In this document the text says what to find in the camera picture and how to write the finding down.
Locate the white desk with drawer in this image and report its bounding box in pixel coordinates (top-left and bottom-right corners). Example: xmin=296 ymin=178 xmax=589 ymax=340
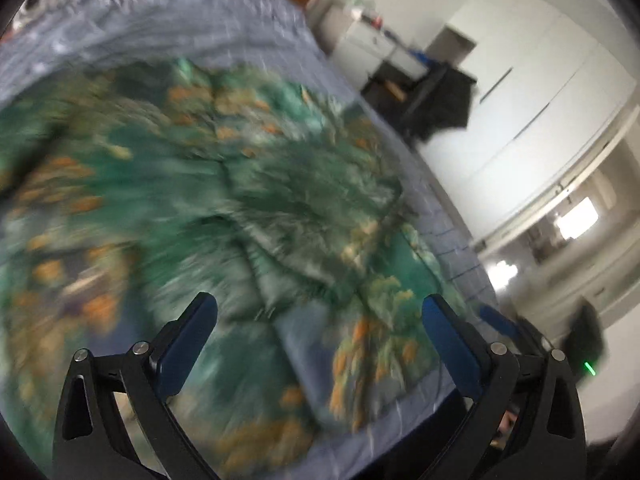
xmin=314 ymin=6 xmax=427 ymax=91

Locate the white wardrobe with black handles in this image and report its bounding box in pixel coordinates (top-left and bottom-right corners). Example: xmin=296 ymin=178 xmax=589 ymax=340
xmin=419 ymin=0 xmax=636 ymax=242

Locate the dark wooden chair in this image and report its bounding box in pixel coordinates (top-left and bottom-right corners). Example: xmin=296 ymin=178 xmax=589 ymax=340
xmin=361 ymin=62 xmax=426 ymax=131

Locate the green landscape print padded jacket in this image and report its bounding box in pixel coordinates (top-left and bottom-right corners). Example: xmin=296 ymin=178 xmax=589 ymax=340
xmin=1 ymin=59 xmax=446 ymax=478

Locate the black jacket on chair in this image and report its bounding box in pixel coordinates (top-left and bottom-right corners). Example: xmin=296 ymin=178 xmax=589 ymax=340
xmin=396 ymin=63 xmax=476 ymax=143

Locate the blue plaid bed duvet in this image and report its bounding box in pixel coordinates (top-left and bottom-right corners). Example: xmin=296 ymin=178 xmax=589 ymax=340
xmin=1 ymin=0 xmax=495 ymax=479

